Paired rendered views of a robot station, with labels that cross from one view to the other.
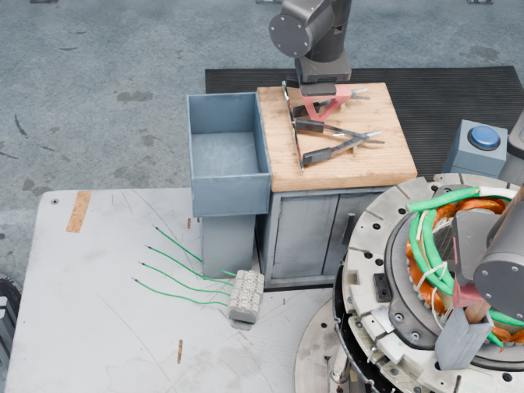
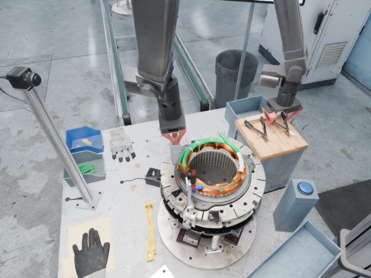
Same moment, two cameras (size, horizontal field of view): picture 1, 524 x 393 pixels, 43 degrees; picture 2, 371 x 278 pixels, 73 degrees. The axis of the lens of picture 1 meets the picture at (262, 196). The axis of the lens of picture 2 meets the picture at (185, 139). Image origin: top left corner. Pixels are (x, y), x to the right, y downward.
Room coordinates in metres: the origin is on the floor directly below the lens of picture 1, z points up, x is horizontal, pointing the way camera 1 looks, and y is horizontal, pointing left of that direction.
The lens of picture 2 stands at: (0.29, -0.71, 1.73)
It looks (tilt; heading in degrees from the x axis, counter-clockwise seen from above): 47 degrees down; 83
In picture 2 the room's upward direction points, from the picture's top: straight up
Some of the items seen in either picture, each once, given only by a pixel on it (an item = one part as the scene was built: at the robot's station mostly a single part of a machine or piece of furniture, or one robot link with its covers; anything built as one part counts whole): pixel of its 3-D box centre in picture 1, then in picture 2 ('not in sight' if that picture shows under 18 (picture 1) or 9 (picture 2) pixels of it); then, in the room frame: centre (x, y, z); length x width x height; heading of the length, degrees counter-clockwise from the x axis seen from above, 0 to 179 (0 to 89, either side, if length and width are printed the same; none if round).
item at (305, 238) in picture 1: (320, 196); (261, 157); (0.69, -0.09, 0.91); 0.19 x 0.19 x 0.26; 10
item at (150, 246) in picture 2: not in sight; (149, 229); (0.21, -0.29, 0.80); 0.22 x 0.04 x 0.03; 92
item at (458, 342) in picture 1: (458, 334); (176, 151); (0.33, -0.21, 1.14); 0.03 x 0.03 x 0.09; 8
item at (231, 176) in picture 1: (225, 197); (244, 130); (0.66, 0.06, 0.92); 0.17 x 0.11 x 0.28; 10
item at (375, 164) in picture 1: (332, 133); (269, 133); (0.69, -0.09, 1.05); 0.20 x 0.19 x 0.02; 100
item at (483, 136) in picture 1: (485, 136); (306, 187); (0.73, -0.33, 1.04); 0.04 x 0.04 x 0.01
